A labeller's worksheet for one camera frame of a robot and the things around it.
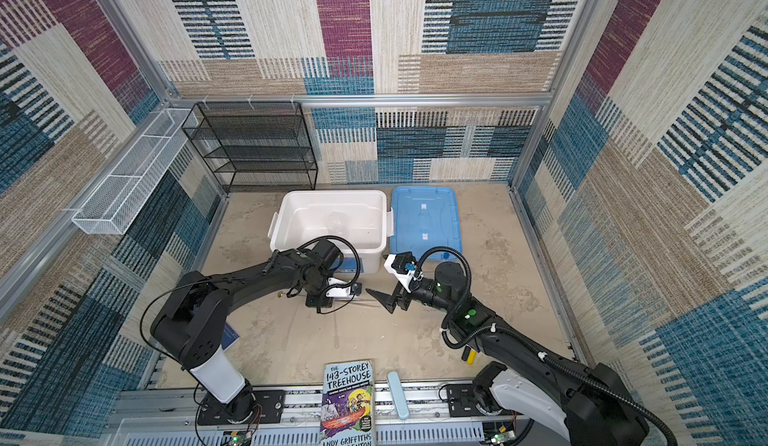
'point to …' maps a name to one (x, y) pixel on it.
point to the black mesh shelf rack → (255, 146)
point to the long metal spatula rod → (280, 294)
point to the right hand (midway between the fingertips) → (378, 275)
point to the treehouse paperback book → (348, 404)
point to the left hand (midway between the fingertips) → (328, 287)
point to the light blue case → (398, 394)
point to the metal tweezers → (364, 303)
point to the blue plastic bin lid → (426, 218)
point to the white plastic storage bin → (359, 217)
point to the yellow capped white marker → (471, 357)
